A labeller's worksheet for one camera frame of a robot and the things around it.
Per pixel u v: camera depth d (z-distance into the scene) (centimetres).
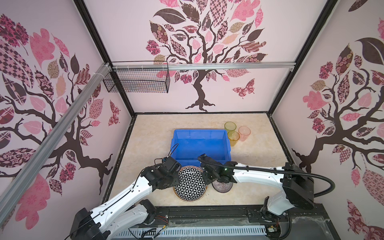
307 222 72
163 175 54
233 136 101
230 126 102
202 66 92
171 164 60
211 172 63
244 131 98
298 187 43
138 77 95
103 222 40
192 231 70
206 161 63
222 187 79
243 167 56
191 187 81
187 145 101
